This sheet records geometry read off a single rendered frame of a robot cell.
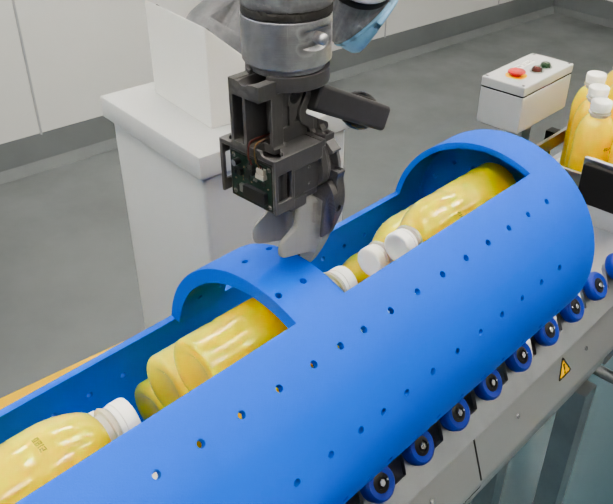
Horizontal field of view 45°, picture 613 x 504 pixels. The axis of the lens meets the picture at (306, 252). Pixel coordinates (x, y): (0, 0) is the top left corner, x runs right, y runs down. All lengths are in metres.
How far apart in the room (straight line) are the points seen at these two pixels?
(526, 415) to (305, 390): 0.53
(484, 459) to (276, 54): 0.65
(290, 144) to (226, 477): 0.28
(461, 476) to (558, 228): 0.34
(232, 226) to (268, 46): 0.66
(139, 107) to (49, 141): 2.53
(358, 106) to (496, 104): 0.94
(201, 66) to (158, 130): 0.12
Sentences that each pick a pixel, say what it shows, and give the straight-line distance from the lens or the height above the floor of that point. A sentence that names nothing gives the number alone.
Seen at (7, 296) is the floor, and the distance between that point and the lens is 2.94.
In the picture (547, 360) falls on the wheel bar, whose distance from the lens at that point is 1.14.
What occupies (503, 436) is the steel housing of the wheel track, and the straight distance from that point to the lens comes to 1.09.
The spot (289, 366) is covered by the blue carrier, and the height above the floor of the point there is 1.21.
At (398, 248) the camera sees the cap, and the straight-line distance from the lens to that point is 0.88.
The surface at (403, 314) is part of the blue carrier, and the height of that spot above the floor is 1.19.
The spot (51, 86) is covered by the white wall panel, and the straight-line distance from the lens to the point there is 3.77.
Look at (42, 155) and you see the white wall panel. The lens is 3.83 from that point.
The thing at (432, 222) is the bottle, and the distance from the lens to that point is 0.90.
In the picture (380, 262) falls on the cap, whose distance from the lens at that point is 0.94.
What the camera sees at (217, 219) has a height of 1.03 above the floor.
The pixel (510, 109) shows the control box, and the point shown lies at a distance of 1.60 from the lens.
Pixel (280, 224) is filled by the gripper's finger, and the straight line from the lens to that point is 0.73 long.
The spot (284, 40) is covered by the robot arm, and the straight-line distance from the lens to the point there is 0.60.
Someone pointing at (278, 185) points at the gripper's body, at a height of 1.35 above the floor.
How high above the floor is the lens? 1.65
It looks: 34 degrees down
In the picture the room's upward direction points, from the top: straight up
